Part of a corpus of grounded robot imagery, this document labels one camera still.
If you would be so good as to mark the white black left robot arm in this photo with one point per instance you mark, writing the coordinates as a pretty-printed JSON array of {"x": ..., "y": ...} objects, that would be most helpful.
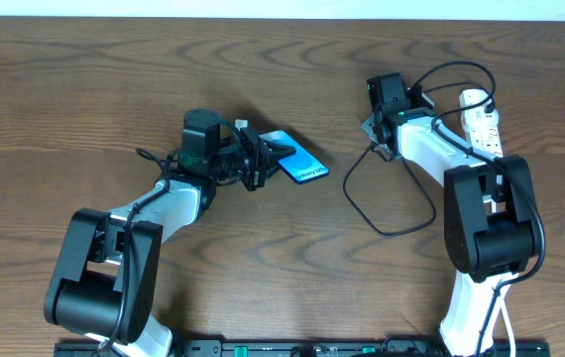
[{"x": 104, "y": 282}]

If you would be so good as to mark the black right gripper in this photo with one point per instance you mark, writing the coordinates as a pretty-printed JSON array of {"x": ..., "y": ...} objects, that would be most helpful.
[{"x": 371, "y": 130}]

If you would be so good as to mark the blue screen smartphone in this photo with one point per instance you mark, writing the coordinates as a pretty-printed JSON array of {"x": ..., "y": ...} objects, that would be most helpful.
[{"x": 301, "y": 167}]

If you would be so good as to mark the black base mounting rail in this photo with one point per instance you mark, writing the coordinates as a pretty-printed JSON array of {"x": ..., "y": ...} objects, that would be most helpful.
[{"x": 393, "y": 346}]

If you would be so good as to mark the white power strip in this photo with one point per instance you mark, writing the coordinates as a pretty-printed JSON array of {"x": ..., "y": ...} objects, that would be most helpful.
[{"x": 485, "y": 138}]

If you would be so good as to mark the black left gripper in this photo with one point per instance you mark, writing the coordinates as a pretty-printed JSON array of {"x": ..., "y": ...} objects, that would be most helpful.
[{"x": 254, "y": 162}]

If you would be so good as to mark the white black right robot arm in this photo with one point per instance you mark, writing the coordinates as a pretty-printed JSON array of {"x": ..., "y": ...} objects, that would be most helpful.
[{"x": 493, "y": 233}]

